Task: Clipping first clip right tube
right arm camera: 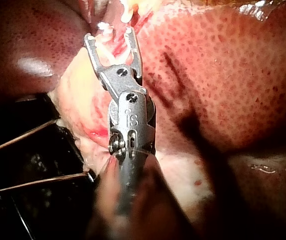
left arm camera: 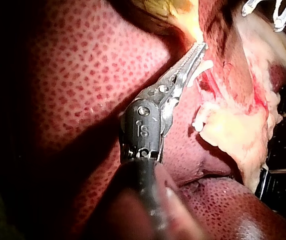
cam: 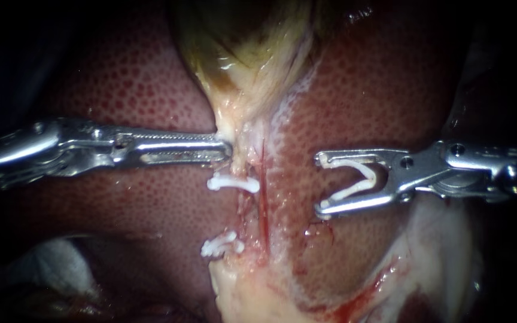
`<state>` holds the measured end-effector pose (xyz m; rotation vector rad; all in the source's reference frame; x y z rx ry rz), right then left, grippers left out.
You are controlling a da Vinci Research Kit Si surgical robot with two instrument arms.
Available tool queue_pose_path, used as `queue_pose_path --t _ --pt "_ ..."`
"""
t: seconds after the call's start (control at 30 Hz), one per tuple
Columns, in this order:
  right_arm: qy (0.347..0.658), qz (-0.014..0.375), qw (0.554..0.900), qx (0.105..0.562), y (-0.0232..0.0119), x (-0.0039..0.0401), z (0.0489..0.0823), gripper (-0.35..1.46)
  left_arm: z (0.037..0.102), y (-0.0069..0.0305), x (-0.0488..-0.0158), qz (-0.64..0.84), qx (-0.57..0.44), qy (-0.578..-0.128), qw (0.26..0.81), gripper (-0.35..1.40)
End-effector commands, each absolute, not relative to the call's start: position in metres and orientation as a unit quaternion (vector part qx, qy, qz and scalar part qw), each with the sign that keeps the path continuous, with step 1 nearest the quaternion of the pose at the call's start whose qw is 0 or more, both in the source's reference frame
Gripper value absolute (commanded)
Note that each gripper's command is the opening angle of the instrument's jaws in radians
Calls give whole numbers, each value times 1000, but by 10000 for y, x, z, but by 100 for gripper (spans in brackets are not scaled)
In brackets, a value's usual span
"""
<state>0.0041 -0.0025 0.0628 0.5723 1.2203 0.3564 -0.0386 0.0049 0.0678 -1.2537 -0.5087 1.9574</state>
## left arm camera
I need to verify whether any left arm instrument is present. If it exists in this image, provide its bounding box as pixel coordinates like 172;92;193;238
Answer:
119;83;181;164

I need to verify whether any left arm instrument jaw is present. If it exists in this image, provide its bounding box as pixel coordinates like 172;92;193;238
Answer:
155;42;204;88
173;42;208;90

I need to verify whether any gallbladder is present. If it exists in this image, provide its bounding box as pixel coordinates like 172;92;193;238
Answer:
130;0;208;48

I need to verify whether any pale fatty tissue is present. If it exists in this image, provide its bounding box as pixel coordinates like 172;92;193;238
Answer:
191;9;286;193

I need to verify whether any dark red liver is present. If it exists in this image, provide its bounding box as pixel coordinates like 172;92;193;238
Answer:
0;0;286;240

